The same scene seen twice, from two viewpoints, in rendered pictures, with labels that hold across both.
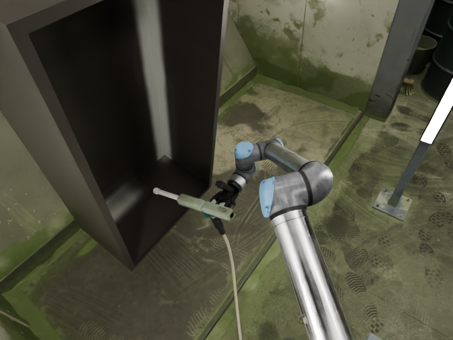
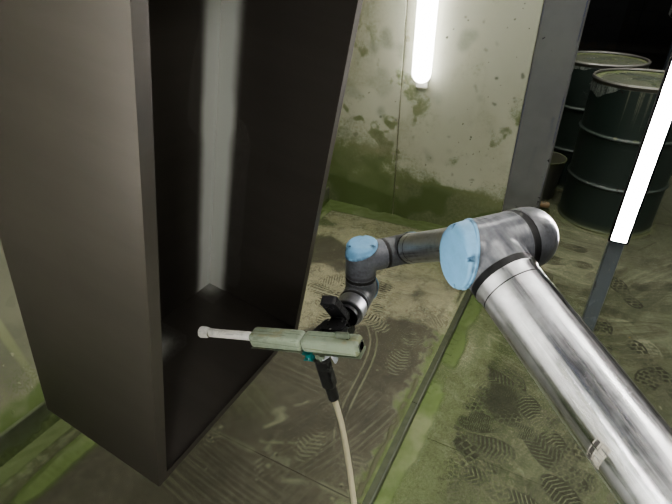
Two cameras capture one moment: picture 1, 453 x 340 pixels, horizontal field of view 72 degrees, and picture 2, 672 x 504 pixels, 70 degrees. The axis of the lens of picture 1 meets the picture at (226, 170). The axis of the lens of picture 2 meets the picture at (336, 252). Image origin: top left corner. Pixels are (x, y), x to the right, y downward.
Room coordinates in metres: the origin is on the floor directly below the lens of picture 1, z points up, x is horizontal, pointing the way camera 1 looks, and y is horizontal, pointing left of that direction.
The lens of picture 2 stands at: (-0.06, 0.27, 1.46)
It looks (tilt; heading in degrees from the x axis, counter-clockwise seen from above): 31 degrees down; 345
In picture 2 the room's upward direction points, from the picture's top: straight up
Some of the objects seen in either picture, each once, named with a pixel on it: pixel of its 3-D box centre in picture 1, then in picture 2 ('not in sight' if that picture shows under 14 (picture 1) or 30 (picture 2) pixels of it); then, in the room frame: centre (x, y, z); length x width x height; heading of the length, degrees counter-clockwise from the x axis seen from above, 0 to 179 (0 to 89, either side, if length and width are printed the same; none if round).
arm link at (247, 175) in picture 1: (244, 171); (359, 292); (1.06, -0.09, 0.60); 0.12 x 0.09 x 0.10; 144
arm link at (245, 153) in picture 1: (246, 155); (364, 259); (1.07, -0.10, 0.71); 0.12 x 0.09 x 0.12; 98
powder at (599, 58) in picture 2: not in sight; (602, 60); (2.86, -2.37, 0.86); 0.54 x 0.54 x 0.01
